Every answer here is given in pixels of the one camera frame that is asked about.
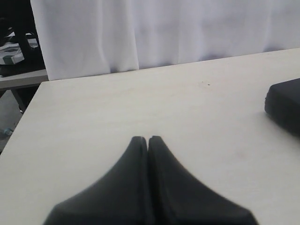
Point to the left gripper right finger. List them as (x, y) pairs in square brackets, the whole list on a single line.
[(179, 198)]

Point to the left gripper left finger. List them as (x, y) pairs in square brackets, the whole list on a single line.
[(120, 197)]

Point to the black plastic carrying case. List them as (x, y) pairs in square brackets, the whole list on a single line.
[(282, 104)]

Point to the background side table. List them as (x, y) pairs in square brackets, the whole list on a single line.
[(23, 86)]

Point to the white backdrop curtain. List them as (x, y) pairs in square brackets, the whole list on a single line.
[(93, 37)]

